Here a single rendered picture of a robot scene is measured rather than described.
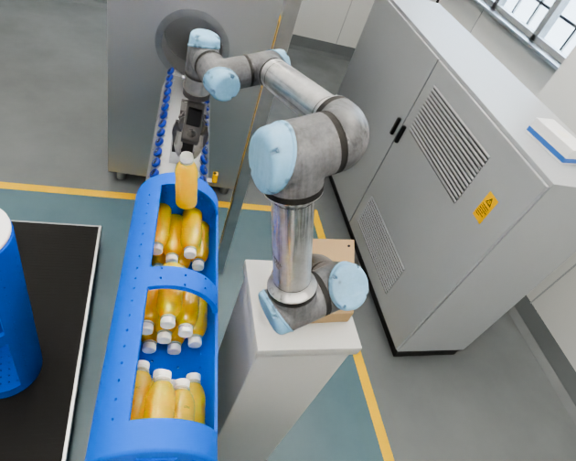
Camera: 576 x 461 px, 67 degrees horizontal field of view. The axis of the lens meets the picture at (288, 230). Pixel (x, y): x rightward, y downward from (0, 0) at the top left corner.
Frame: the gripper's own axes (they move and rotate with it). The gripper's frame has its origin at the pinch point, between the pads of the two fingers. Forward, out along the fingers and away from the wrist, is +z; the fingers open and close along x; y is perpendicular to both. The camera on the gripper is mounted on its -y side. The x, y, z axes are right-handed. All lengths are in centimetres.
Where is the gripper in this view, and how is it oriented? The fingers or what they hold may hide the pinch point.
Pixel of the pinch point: (186, 155)
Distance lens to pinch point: 132.2
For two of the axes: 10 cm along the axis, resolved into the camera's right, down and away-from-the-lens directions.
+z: -2.9, 6.8, 6.8
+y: -1.1, -7.2, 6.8
